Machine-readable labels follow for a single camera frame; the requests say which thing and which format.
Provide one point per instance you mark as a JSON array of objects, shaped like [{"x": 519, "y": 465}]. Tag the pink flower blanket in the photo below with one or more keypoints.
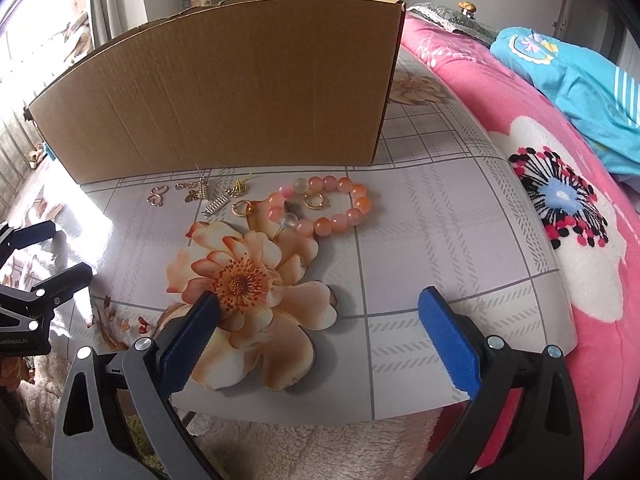
[{"x": 500, "y": 110}]

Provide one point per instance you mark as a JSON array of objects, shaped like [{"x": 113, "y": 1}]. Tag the small blue clip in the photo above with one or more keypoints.
[{"x": 48, "y": 151}]

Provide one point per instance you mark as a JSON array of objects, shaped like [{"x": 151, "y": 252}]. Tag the mushroom shaped knob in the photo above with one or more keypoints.
[{"x": 467, "y": 8}]

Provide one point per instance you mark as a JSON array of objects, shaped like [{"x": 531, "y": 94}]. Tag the grey curtain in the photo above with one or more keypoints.
[{"x": 107, "y": 5}]

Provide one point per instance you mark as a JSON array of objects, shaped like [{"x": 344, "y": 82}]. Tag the blue garment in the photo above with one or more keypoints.
[{"x": 575, "y": 90}]

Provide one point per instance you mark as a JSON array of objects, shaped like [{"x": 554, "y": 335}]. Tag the brown cardboard box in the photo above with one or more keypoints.
[{"x": 225, "y": 95}]

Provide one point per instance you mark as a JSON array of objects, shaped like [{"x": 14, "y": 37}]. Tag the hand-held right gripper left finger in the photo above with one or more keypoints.
[{"x": 192, "y": 340}]

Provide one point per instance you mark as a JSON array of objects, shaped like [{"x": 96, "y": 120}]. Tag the green sequin cushion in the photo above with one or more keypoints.
[{"x": 450, "y": 15}]

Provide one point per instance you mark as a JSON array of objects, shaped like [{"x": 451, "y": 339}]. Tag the gold butterfly charm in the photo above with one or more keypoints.
[{"x": 159, "y": 194}]

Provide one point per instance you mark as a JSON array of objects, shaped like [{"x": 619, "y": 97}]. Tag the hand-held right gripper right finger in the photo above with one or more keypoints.
[{"x": 450, "y": 340}]

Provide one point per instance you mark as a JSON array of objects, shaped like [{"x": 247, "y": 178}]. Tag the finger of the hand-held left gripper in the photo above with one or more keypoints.
[
  {"x": 65, "y": 282},
  {"x": 35, "y": 232}
]

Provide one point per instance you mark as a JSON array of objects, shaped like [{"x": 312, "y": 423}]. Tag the silver spring charm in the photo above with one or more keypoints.
[{"x": 202, "y": 190}]

